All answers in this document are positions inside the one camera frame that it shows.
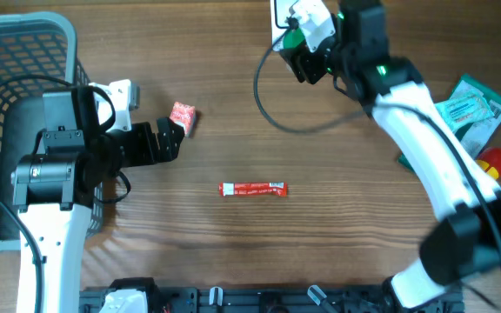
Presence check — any orange snack packet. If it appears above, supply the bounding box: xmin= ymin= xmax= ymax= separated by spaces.
xmin=170 ymin=102 xmax=197 ymax=137

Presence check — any green lid spice jar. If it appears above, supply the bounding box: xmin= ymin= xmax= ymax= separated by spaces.
xmin=281 ymin=29 xmax=306 ymax=50

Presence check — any red snack bar wrapper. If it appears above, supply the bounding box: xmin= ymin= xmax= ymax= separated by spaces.
xmin=218 ymin=182 xmax=288 ymax=197

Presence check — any mint wet wipes pack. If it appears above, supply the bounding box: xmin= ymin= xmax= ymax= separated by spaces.
xmin=435 ymin=93 xmax=493 ymax=132

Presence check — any green 3M gloves package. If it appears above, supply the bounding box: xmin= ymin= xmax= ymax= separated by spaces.
xmin=396 ymin=74 xmax=501 ymax=173

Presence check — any red sauce bottle green cap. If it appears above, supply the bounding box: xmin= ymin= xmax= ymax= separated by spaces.
xmin=476 ymin=147 xmax=501 ymax=180

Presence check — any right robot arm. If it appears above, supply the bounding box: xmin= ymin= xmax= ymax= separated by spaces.
xmin=271 ymin=1 xmax=501 ymax=312

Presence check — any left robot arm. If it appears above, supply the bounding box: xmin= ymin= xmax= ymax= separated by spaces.
xmin=12 ymin=85 xmax=185 ymax=312

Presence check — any white barcode scanner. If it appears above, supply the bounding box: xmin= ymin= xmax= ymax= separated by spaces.
xmin=270 ymin=0 xmax=297 ymax=52

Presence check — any grey plastic mesh basket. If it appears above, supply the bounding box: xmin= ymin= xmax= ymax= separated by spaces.
xmin=0 ymin=11 xmax=90 ymax=204

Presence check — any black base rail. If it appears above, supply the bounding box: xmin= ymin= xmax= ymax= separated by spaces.
xmin=77 ymin=284 xmax=465 ymax=313

